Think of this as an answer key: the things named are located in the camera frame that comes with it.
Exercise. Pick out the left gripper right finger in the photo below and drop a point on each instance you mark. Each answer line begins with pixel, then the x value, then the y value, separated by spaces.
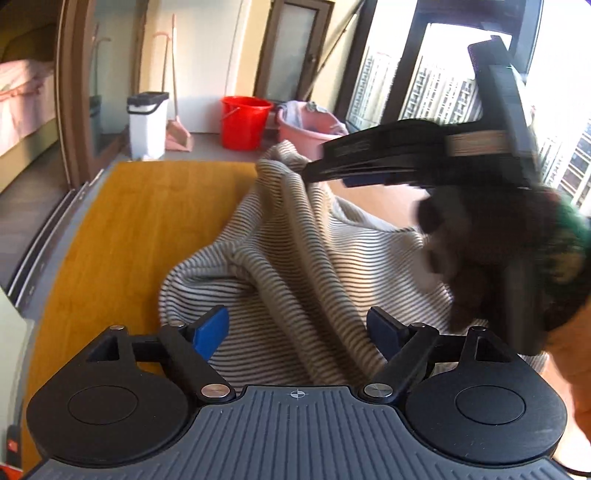
pixel 469 397

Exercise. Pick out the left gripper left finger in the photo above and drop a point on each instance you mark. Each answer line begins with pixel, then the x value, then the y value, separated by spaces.
pixel 124 397

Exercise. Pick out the striped grey knit garment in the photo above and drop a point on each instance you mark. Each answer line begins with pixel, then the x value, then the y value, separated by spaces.
pixel 298 269

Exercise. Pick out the right gloved hand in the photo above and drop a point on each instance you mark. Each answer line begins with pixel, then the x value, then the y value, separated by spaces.
pixel 480 237

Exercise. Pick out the pink plastic basin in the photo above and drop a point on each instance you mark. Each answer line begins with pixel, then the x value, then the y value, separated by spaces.
pixel 320 127

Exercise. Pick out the mop pole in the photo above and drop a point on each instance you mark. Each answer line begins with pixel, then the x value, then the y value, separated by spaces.
pixel 348 22

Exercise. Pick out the grey cloth on basin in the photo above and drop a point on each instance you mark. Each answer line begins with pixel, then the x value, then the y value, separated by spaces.
pixel 292 113

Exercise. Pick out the frosted glass door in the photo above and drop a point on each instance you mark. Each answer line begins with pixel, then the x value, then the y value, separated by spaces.
pixel 292 47

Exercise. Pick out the red plastic bucket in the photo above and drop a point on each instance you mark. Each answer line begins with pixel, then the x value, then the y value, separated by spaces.
pixel 243 121

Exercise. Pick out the pink dustpan with broom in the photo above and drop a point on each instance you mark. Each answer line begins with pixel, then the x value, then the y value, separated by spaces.
pixel 178 138

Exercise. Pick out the white bin black lid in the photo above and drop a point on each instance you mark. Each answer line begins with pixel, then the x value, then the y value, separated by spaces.
pixel 147 114

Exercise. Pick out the bed with pink cover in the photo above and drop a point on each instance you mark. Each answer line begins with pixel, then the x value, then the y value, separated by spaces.
pixel 27 99

